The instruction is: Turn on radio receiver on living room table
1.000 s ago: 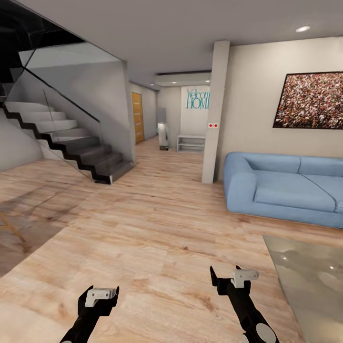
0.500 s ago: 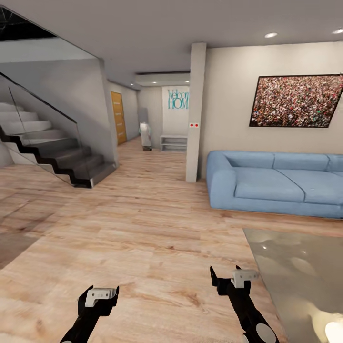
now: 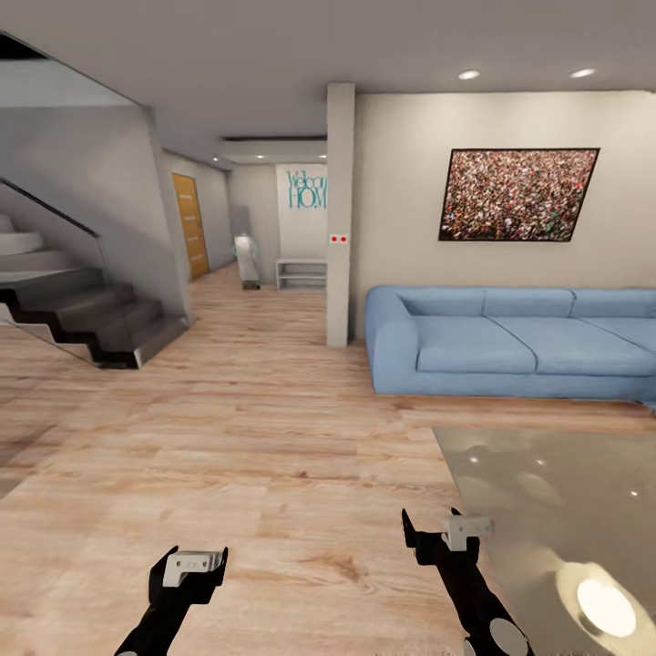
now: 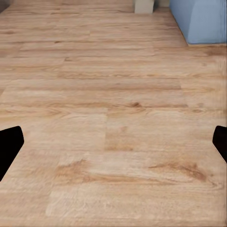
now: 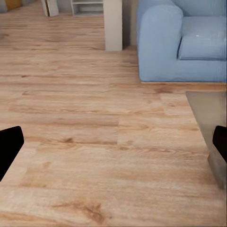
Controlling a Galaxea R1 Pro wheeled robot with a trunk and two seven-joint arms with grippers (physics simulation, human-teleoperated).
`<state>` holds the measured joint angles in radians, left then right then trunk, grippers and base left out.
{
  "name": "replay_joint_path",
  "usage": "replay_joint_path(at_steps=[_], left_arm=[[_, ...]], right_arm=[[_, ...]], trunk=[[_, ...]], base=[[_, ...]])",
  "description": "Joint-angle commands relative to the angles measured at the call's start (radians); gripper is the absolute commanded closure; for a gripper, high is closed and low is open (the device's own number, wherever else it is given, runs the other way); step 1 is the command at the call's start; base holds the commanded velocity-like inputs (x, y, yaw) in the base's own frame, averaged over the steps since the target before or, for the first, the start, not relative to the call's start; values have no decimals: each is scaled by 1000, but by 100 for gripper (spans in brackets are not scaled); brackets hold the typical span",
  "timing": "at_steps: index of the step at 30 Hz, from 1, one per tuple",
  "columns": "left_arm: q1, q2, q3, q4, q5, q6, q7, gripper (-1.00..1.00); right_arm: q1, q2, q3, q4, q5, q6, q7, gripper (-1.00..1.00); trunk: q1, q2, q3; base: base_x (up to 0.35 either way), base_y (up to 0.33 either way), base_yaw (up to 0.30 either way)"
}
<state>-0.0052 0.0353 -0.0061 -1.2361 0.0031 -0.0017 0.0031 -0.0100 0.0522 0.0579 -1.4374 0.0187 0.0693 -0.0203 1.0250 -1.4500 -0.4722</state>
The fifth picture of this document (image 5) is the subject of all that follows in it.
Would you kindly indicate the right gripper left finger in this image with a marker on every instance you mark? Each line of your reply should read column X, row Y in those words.
column 11, row 141

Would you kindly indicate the coffee table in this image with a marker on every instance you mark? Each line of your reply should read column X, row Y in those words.
column 210, row 110

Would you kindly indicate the sofa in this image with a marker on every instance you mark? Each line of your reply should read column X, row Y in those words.
column 182, row 41

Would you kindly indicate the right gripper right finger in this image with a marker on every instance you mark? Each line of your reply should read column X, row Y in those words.
column 220, row 140

